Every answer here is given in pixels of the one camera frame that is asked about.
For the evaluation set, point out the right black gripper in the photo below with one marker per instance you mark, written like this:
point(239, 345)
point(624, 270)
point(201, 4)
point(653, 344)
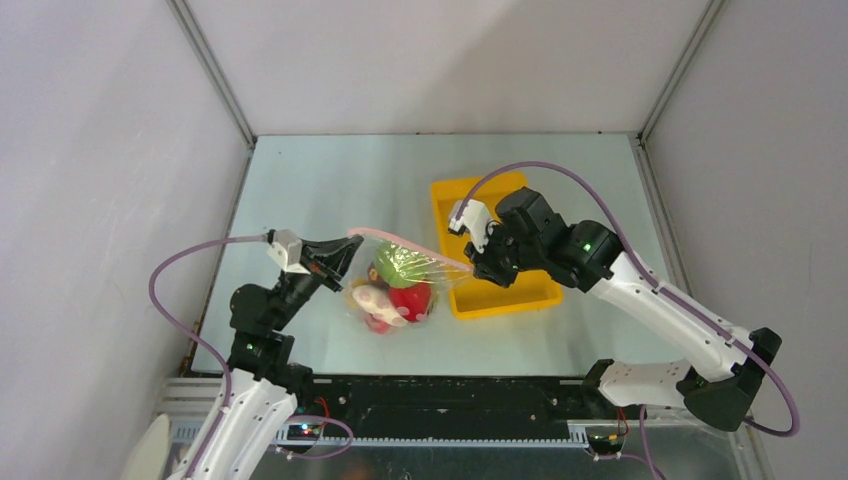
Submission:
point(494, 253)

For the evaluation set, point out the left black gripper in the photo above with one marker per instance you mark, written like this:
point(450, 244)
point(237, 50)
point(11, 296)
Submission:
point(328, 259)

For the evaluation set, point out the white radish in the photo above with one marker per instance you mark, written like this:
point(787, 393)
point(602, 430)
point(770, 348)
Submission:
point(376, 303)

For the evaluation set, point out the clear pink-dotted zip bag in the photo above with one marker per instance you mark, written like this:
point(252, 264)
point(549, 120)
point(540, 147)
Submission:
point(445, 273)

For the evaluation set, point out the green cabbage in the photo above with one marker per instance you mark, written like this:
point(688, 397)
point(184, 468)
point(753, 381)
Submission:
point(405, 267)

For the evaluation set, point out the yellow plastic tray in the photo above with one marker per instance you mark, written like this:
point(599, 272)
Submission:
point(472, 298)

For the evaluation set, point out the red bell pepper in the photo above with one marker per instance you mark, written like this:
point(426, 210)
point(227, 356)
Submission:
point(413, 303)

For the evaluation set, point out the dark red apple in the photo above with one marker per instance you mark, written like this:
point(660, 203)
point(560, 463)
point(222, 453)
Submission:
point(376, 275)

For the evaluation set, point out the bright red apple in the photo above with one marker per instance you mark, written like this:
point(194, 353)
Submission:
point(377, 326)

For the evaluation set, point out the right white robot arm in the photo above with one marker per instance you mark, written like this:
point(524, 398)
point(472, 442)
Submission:
point(723, 365)

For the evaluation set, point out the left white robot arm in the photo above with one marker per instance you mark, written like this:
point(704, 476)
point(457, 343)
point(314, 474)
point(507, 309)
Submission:
point(262, 388)

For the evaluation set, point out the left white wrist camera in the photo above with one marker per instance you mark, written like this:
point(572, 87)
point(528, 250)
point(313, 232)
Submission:
point(285, 249)

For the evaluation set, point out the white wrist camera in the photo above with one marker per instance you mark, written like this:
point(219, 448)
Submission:
point(473, 217)
point(285, 249)

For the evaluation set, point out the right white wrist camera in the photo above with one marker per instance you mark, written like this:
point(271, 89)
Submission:
point(473, 217)

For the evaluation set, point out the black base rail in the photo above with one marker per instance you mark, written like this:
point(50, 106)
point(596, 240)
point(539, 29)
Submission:
point(451, 409)

